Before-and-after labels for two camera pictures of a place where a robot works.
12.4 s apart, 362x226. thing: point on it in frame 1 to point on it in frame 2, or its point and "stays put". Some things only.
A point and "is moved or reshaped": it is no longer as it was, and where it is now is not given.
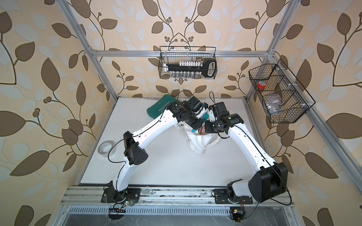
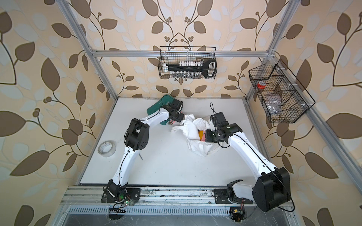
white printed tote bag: x=199 y=143 is moved or reshaped
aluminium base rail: x=92 y=196 stays put
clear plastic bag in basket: x=274 y=106 stays put
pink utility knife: x=201 y=130 to x=203 y=138
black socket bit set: x=192 y=69 stays put
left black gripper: x=196 y=125 to x=181 y=116
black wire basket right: x=283 y=98 stays put
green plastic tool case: x=155 y=109 stays put
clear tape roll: x=104 y=148 stays put
